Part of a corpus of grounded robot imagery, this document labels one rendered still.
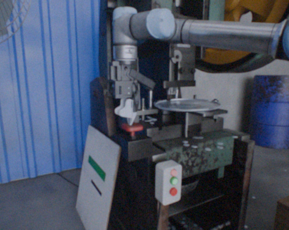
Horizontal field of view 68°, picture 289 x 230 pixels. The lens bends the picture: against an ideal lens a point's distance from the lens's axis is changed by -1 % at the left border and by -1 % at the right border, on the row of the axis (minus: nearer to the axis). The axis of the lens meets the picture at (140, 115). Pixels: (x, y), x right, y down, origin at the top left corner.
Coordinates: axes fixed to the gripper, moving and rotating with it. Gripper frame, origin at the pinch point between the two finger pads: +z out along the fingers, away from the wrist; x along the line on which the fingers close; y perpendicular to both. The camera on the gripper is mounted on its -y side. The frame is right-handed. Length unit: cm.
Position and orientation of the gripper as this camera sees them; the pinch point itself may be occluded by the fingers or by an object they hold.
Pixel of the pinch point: (131, 120)
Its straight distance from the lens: 74.7
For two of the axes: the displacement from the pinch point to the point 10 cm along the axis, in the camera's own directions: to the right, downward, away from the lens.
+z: 0.0, 9.8, 2.1
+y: -8.8, 1.0, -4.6
